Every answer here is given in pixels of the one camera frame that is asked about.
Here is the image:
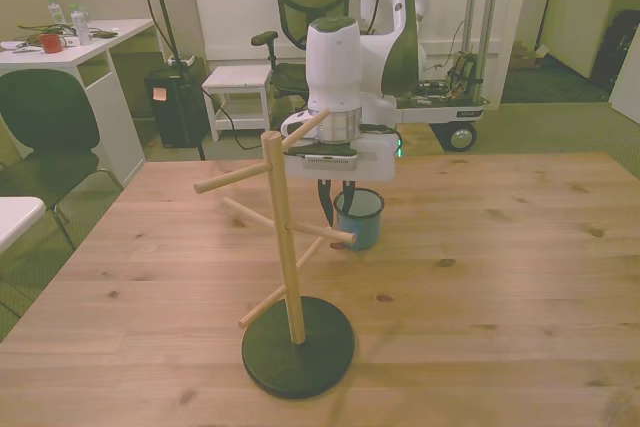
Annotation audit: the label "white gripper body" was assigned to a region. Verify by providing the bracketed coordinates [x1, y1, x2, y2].
[293, 134, 397, 183]

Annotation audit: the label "blue enamel mug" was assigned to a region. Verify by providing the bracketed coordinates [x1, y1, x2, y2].
[332, 188, 386, 253]

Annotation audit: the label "wooden mug tree black base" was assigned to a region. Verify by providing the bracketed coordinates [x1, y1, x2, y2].
[193, 107, 357, 401]

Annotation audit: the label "red mug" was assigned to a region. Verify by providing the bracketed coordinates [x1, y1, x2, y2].
[38, 33, 67, 55]

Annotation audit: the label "white wheeled robot cart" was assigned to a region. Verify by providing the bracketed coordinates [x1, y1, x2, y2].
[397, 0, 504, 153]

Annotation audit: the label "small white stool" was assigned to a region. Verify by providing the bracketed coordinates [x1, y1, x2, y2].
[201, 65, 274, 142]

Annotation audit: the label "black mesh office chair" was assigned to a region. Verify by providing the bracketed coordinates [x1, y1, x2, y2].
[250, 0, 352, 121]

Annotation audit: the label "black computer tower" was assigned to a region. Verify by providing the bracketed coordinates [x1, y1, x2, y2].
[144, 66, 209, 149]

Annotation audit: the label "cardboard box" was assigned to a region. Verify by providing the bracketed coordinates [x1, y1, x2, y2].
[512, 41, 551, 68]

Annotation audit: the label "black bag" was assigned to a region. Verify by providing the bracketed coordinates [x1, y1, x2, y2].
[597, 9, 640, 93]

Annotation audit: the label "dark plastic chair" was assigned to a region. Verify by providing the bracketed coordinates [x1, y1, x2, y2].
[0, 69, 125, 253]

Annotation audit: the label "white desk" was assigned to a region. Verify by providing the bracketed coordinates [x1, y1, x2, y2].
[0, 18, 161, 188]

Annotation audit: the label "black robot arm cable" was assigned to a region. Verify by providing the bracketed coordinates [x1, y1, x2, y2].
[358, 0, 405, 157]

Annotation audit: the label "tangled desk cables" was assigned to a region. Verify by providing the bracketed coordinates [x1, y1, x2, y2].
[17, 22, 76, 43]

